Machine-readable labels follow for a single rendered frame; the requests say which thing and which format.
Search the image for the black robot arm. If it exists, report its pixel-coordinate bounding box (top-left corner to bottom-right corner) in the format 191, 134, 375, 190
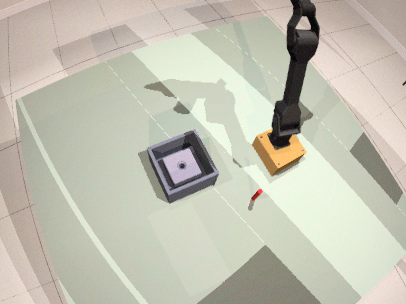
267, 0, 320, 150

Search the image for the red peg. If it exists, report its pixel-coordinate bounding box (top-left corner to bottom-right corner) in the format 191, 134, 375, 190
251, 189, 263, 201

